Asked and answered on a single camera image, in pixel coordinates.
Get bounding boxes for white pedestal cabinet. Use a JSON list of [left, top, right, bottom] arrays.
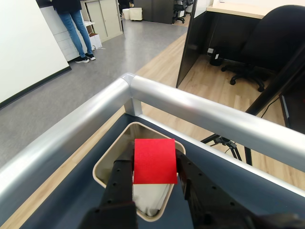
[[122, 7, 143, 22]]

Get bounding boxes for beige sliding door cabinet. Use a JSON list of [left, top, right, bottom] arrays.
[[80, 0, 124, 44]]

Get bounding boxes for person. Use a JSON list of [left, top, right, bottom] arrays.
[[51, 0, 96, 64]]

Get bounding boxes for small black bin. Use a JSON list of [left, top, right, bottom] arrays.
[[209, 47, 225, 67]]

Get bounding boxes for black diagonal pole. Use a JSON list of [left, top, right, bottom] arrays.
[[244, 45, 305, 115]]

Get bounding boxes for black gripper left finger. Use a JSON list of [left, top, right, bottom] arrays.
[[78, 142, 139, 229]]

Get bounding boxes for black mesh office chair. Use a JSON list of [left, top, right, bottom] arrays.
[[172, 0, 194, 24]]

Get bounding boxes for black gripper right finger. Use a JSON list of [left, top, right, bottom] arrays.
[[175, 147, 263, 229]]

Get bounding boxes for dark tall cabinet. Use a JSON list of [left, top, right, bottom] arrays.
[[132, 0, 177, 25]]

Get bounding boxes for red cube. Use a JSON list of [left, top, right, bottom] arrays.
[[132, 138, 179, 186]]

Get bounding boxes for black tripod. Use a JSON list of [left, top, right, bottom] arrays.
[[201, 133, 254, 167]]

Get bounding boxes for dark grey mat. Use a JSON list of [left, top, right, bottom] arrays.
[[14, 114, 305, 229]]

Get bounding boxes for beige rounded box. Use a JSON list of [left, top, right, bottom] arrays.
[[92, 121, 187, 221]]

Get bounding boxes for white crumpled cloth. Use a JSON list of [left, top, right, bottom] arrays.
[[132, 183, 171, 217]]

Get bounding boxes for wooden top desk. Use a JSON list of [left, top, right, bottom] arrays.
[[205, 0, 305, 20]]

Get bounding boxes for white drawer cabinet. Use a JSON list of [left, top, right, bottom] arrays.
[[40, 6, 82, 62]]

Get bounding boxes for black partition panel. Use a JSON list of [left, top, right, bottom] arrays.
[[175, 0, 208, 89]]

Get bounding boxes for white cardboard box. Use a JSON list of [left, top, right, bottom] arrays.
[[84, 21, 103, 51]]

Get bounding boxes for silver aluminium table frame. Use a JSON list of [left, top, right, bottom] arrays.
[[0, 72, 305, 209]]

